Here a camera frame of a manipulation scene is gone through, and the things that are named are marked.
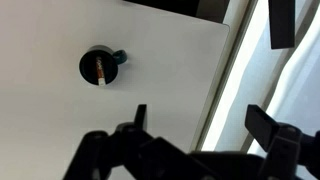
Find black flat pad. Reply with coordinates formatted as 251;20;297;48
123;0;232;24

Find marker with white cap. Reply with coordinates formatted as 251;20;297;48
95;56;107;87

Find grey office chair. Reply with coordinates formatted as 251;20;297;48
267;0;296;50

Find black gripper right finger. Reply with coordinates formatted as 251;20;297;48
244;104;320;180

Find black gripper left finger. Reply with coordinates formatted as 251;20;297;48
63;104;214;180

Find dark teal mug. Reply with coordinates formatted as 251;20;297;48
78;44;129;88

